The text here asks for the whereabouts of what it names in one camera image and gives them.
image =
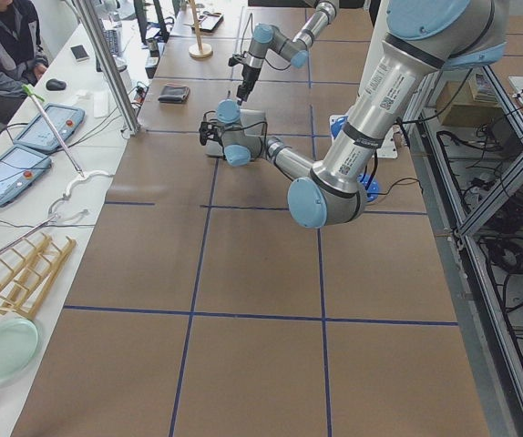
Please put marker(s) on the blue desk lamp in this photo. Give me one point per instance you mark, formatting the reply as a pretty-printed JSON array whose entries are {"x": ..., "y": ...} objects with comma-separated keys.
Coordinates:
[{"x": 366, "y": 178}]

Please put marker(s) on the teach pendant tablet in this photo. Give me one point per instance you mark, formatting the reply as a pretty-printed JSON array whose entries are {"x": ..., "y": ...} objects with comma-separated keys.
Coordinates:
[
  {"x": 37, "y": 135},
  {"x": 19, "y": 168}
]

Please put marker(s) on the aluminium frame post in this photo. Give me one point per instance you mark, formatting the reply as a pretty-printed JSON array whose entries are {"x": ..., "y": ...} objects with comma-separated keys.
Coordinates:
[{"x": 94, "y": 29}]

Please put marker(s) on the wooden mug tree stand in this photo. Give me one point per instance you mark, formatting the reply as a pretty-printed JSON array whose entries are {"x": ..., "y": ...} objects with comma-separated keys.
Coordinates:
[{"x": 199, "y": 50}]

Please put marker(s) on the white smartphone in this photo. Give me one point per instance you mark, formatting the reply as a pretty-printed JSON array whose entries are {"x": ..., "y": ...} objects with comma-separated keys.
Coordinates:
[{"x": 79, "y": 53}]

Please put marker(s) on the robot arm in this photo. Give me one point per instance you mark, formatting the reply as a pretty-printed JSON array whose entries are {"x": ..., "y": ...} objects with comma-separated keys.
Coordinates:
[
  {"x": 295, "y": 50},
  {"x": 422, "y": 37}
]

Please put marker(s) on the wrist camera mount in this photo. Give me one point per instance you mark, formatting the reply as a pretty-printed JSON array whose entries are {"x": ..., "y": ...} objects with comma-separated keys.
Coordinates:
[
  {"x": 210, "y": 130},
  {"x": 238, "y": 59}
]

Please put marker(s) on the teach pendant tablet far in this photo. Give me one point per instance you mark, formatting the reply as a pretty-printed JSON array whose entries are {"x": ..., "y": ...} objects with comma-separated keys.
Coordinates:
[{"x": 37, "y": 135}]

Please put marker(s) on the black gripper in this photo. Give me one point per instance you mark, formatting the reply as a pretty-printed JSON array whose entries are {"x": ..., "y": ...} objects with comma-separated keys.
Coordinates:
[{"x": 248, "y": 76}]

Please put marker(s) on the teach pendant tablet near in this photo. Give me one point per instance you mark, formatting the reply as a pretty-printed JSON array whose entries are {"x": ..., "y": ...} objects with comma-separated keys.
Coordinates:
[{"x": 19, "y": 168}]

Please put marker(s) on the grey pink folded cloth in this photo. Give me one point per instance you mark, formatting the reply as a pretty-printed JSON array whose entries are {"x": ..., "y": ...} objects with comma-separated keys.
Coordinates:
[{"x": 174, "y": 94}]

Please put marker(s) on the green plate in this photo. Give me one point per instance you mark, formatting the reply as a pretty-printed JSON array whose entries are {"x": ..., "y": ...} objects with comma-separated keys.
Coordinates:
[{"x": 19, "y": 340}]

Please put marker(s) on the seated person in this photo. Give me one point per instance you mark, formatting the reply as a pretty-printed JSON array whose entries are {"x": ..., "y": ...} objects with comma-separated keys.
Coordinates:
[{"x": 22, "y": 57}]

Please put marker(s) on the black computer mouse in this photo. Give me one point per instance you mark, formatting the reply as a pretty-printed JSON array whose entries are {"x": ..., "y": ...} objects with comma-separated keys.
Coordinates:
[{"x": 54, "y": 84}]

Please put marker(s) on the wooden dish rack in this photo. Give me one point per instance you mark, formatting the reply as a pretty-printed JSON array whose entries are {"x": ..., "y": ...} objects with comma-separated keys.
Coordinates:
[{"x": 28, "y": 271}]

